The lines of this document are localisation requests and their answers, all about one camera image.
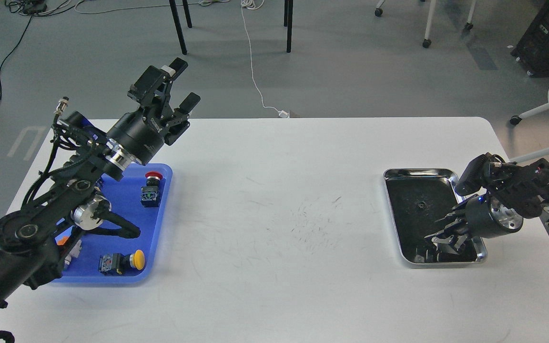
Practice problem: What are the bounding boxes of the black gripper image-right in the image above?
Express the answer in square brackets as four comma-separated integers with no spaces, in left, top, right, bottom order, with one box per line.
[425,198,524,252]

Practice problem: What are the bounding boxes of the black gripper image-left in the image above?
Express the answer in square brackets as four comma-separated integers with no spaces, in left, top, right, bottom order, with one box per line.
[107,57,201,165]

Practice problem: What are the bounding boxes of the white cable on floor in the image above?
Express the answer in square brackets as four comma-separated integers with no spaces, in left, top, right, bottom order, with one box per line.
[74,0,290,119]

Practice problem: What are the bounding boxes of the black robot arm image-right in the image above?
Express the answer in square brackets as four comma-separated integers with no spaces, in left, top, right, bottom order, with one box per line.
[424,153,549,254]

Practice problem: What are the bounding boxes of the black table legs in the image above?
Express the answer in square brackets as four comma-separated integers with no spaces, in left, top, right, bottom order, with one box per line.
[168,0,294,55]

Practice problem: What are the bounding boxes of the red push button switch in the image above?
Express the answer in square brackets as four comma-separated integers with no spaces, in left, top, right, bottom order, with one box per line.
[140,170,163,208]

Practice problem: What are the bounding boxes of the silver metal tray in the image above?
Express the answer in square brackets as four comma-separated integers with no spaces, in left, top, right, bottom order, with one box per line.
[384,169,488,269]

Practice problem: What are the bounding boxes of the yellow push button switch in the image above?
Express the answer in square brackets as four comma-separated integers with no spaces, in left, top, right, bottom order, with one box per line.
[98,250,146,275]

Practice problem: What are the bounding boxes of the black equipment case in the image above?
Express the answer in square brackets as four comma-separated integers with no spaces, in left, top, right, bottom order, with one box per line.
[510,0,549,78]

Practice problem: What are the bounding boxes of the blue plastic tray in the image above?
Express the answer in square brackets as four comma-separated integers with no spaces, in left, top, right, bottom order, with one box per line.
[50,164,173,284]

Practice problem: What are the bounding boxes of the white office chair base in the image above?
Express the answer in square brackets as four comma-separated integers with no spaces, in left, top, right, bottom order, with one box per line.
[374,0,478,49]

